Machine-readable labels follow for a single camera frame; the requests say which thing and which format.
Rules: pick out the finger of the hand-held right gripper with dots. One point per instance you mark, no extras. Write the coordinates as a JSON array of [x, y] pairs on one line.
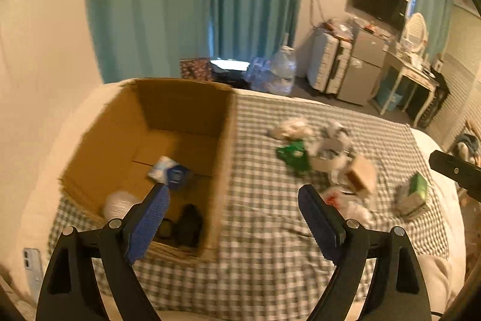
[[458, 170]]

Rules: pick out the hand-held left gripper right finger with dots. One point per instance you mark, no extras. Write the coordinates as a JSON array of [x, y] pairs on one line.
[[319, 223]]

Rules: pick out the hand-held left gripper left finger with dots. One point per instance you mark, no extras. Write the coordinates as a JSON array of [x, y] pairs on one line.
[[150, 223]]

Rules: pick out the printed plastic wrapper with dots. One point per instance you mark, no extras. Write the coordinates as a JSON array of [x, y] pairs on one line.
[[349, 208]]

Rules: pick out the green tissue box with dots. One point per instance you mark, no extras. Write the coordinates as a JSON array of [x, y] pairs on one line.
[[413, 193]]

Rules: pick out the white tape roll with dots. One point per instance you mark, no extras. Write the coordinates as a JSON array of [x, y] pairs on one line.
[[323, 165]]

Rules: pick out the small cardboard box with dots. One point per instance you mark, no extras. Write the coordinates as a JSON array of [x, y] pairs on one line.
[[362, 174]]

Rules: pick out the large cardboard box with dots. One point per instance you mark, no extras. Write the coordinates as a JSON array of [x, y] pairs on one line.
[[112, 140]]

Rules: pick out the white plastic bag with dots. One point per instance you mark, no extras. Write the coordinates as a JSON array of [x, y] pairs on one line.
[[118, 206]]

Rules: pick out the black object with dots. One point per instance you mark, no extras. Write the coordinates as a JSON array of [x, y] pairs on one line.
[[188, 225]]

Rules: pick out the blue white tissue pack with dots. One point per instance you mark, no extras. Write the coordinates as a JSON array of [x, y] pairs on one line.
[[169, 170]]

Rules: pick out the green checkered cloth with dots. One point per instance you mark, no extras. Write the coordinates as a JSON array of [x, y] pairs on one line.
[[263, 230]]

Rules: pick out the green snack packet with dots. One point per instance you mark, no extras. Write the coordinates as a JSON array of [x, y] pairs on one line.
[[293, 154]]

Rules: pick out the white crumpled paper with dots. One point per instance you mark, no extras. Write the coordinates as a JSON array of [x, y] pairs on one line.
[[334, 129]]

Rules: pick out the white bed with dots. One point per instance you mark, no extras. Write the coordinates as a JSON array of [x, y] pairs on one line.
[[447, 268]]

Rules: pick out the crumpled white tissue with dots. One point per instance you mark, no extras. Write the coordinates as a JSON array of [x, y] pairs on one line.
[[291, 127]]

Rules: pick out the teal storage bin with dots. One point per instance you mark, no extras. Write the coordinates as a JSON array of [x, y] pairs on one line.
[[387, 98]]

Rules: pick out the white dressing table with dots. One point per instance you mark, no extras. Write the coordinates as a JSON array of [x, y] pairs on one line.
[[404, 69]]

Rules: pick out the beige cushion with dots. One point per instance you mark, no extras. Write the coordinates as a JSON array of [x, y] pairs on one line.
[[437, 287]]

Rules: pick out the grey phone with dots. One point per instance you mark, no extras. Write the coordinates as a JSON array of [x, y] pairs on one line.
[[33, 268]]

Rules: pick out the grey mini fridge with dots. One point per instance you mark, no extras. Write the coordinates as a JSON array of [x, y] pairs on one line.
[[362, 72]]

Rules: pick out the white oval mirror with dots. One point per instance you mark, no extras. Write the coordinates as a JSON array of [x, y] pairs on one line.
[[416, 31]]

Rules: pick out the large clear water bottle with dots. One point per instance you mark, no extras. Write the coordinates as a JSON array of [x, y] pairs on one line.
[[283, 69]]

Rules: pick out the dark patterned box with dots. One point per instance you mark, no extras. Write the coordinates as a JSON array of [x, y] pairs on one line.
[[195, 69]]

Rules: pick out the pale blue suitcase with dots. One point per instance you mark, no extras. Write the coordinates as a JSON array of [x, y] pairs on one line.
[[323, 61]]

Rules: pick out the clear plastic bag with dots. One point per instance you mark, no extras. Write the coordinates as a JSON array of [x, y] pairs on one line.
[[344, 28]]

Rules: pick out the black television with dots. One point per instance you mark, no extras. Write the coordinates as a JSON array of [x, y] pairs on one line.
[[379, 1]]

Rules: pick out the wide teal curtain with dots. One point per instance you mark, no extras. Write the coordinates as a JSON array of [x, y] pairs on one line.
[[146, 5]]

